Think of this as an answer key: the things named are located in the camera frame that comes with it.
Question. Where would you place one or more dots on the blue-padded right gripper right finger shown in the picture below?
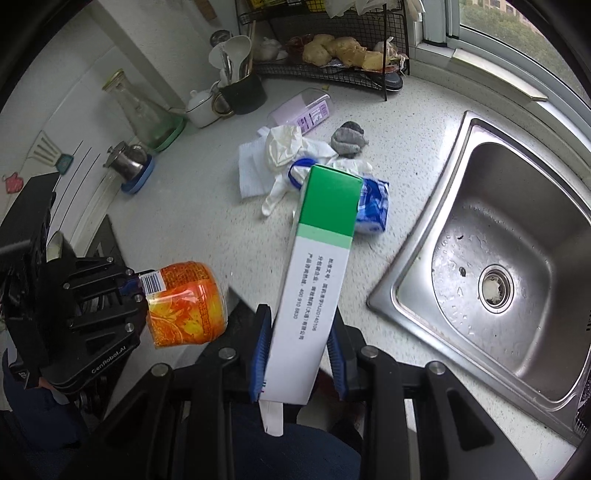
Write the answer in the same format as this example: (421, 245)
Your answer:
(456, 437)

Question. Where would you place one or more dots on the green plastic tray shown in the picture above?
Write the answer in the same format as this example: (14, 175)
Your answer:
(157, 136)

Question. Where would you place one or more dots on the blue white plastic wrapper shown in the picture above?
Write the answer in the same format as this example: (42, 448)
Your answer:
(373, 207)

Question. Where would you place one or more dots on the glass carafe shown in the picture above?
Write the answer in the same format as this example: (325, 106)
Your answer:
(137, 108)

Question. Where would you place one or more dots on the white paper towel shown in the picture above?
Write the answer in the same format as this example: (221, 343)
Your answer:
(254, 170)

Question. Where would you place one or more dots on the blue coaster dish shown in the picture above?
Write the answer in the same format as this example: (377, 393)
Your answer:
(133, 186)

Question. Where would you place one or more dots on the orange plastic cup container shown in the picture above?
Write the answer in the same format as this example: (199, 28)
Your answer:
(185, 306)

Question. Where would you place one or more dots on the white ceramic sugar pot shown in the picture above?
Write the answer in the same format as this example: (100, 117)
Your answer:
(200, 108)

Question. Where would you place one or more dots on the cream latex glove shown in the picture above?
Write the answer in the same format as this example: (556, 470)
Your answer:
(355, 166)

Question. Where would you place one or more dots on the black wire shelf rack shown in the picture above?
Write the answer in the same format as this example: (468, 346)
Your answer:
(365, 45)

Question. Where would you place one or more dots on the window frame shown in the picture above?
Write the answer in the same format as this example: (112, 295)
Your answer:
(498, 36)

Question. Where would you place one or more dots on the ginger root pieces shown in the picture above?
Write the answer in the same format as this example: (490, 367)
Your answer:
(324, 47)

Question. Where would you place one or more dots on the dark green utensil mug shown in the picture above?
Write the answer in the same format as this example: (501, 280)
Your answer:
(239, 98)

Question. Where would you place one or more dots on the white ladle spoon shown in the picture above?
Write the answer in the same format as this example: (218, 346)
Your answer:
(230, 57)

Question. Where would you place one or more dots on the clear purple soap bottle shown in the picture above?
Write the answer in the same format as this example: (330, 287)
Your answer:
(307, 110)

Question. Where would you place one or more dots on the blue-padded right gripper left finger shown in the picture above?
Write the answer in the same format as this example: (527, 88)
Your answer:
(230, 372)

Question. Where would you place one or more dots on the green white cardboard box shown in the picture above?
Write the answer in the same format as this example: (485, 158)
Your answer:
(323, 231)

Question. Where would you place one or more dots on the stainless steel sink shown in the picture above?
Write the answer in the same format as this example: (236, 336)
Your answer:
(495, 274)

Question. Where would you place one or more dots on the dark blue sleeve forearm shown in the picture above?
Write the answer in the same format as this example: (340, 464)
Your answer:
(40, 438)

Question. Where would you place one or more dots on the grey black sock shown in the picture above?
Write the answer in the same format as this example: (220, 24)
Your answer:
(349, 140)

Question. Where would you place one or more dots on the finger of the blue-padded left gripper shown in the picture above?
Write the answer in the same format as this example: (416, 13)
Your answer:
(129, 283)

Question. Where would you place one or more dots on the small steel teapot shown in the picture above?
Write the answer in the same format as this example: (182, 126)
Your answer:
(128, 161)

